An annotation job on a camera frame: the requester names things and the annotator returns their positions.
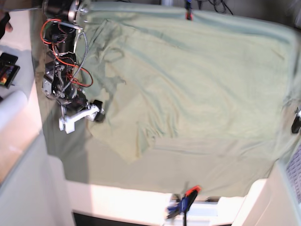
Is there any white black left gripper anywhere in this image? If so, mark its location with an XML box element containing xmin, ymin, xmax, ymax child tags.
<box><xmin>291</xmin><ymin>107</ymin><xmax>301</xmax><ymax>134</ymax></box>

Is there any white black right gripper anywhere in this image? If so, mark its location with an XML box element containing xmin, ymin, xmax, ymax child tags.
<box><xmin>58</xmin><ymin>90</ymin><xmax>105</xmax><ymax>134</ymax></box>

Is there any light green T-shirt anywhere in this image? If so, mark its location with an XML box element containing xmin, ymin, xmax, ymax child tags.
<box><xmin>86</xmin><ymin>18</ymin><xmax>292</xmax><ymax>162</ymax></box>

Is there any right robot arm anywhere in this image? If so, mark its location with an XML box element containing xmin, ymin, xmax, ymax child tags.
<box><xmin>40</xmin><ymin>0</ymin><xmax>105</xmax><ymax>134</ymax></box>

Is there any green table cloth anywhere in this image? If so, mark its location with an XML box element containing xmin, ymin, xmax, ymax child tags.
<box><xmin>38</xmin><ymin>2</ymin><xmax>301</xmax><ymax>197</ymax></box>

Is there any white paper roll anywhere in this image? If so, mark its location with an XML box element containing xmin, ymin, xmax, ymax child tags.
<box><xmin>0</xmin><ymin>90</ymin><xmax>28</xmax><ymax>130</ymax></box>

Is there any black tablet device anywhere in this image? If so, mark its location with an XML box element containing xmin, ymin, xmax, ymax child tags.
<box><xmin>0</xmin><ymin>53</ymin><xmax>20</xmax><ymax>89</ymax></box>

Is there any blue orange clamp front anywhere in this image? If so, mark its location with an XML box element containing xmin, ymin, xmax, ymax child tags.
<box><xmin>166</xmin><ymin>185</ymin><xmax>201</xmax><ymax>226</ymax></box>

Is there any red clamp back edge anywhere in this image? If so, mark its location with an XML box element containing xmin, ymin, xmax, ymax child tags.
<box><xmin>185</xmin><ymin>0</ymin><xmax>192</xmax><ymax>20</ymax></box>

